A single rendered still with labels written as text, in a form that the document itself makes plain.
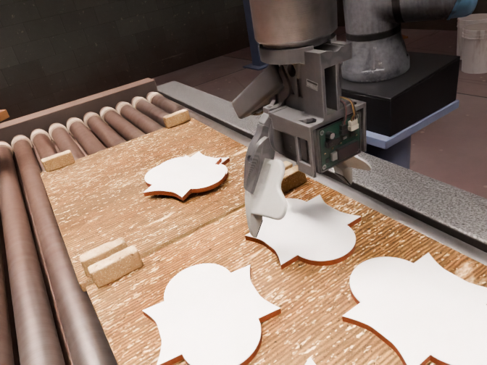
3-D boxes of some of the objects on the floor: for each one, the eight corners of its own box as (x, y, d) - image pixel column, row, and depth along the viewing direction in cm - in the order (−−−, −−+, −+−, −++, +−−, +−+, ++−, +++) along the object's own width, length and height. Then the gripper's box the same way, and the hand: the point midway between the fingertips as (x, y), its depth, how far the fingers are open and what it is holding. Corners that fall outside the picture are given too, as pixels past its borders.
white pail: (451, 72, 360) (456, 30, 342) (467, 63, 375) (472, 22, 356) (487, 76, 338) (493, 31, 320) (502, 66, 353) (509, 22, 335)
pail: (491, 59, 374) (497, 17, 355) (456, 62, 383) (459, 22, 365) (484, 51, 398) (490, 11, 379) (451, 53, 407) (454, 16, 389)
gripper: (236, 78, 29) (271, 277, 39) (414, 17, 37) (404, 195, 47) (185, 64, 35) (226, 237, 45) (345, 14, 43) (349, 171, 53)
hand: (301, 207), depth 48 cm, fingers open, 14 cm apart
